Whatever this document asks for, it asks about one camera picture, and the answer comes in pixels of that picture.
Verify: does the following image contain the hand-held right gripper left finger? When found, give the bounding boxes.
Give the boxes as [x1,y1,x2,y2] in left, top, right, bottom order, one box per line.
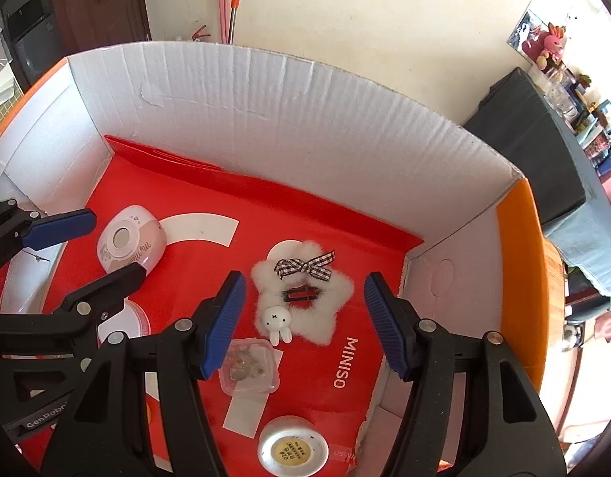
[40,271,247,477]

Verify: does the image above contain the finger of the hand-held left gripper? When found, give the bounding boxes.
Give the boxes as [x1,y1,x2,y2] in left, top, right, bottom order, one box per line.
[0,262,148,415]
[0,199,98,279]

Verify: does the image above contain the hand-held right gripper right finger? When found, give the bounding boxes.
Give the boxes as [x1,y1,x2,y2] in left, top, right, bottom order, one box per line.
[362,271,568,477]

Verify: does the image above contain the clear round lid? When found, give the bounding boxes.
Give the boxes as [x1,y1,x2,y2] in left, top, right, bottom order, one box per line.
[97,299,151,353]

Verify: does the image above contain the clear plastic box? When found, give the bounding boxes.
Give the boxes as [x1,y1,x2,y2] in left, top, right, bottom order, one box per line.
[218,338,281,396]

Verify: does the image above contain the small white rabbit figure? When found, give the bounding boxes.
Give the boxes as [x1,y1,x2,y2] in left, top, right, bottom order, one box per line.
[262,304,294,346]

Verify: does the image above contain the white pink round device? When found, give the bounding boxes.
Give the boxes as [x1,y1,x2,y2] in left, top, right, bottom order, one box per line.
[96,205,166,274]

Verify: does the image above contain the white fluffy star hair clip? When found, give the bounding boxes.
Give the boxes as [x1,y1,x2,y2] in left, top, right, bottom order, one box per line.
[250,239,356,346]

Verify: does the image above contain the white orange cardboard box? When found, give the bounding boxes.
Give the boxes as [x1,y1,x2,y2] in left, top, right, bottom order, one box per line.
[0,40,552,477]

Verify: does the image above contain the red paper bag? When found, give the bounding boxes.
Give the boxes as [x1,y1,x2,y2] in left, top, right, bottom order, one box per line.
[0,135,425,477]

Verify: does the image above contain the white round jar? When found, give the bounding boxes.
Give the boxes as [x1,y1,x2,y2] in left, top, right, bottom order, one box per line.
[257,415,330,477]

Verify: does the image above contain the black cabinet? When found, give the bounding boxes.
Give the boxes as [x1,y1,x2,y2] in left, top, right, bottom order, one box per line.
[0,0,63,95]

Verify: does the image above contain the brown wooden door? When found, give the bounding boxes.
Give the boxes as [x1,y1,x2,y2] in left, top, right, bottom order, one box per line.
[52,0,152,55]

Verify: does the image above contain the pink cloth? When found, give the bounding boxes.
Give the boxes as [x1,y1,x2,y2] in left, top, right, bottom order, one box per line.
[594,308,611,343]

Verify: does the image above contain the table with dark cloth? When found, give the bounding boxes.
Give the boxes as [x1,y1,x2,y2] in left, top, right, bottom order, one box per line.
[462,67,611,299]

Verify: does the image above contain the cluttered bottles and cups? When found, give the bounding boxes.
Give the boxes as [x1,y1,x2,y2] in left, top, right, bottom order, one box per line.
[529,62,611,194]

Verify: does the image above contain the pink plush rabbit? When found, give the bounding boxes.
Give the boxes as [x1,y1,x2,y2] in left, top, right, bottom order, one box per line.
[531,22,568,70]

